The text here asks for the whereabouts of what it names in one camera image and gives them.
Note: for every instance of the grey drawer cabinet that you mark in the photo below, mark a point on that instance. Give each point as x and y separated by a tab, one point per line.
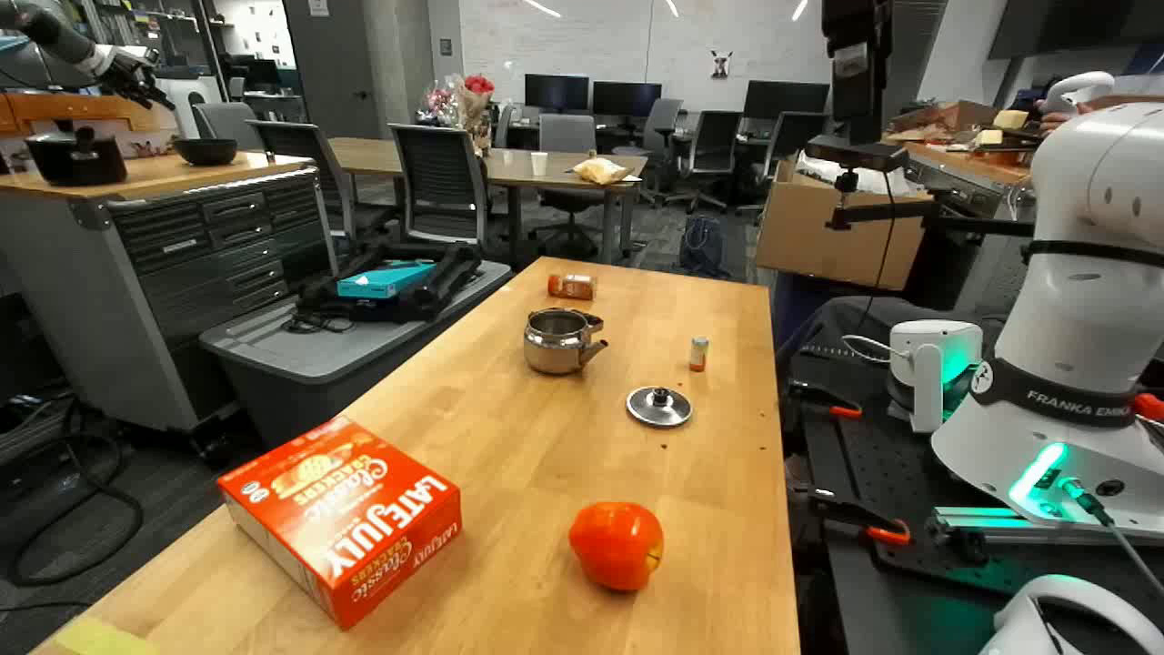
123	280

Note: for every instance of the grey storage bin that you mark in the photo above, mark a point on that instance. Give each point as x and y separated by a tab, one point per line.
291	379

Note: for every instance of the grey office chair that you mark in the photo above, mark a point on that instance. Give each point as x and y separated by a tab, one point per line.
446	197

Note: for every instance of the orange spice bottle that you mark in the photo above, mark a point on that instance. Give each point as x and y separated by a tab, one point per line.
571	285

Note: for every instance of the silver metal kettle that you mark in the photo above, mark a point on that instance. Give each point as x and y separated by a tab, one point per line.
561	340

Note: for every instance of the cardboard box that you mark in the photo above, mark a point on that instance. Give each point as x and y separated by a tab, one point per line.
798	237

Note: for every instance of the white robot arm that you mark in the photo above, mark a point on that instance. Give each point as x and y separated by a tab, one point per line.
1052	406

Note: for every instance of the black bowl on cabinet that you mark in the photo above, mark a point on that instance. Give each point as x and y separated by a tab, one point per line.
206	152

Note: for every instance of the orange cracker box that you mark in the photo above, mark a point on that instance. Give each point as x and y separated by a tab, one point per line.
348	514

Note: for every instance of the teal and black bag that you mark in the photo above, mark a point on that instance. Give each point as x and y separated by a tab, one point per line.
388	289

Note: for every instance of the orange handled clamp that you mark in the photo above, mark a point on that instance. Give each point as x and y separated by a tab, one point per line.
863	519

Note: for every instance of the computer monitor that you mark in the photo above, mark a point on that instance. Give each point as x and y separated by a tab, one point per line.
555	92

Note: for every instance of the silver kettle lid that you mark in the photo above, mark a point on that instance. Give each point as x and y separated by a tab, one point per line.
659	408

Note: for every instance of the orange toy tomato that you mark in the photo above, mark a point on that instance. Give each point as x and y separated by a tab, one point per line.
616	543

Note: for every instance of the white robot base controller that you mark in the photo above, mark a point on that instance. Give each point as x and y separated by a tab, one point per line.
927	357

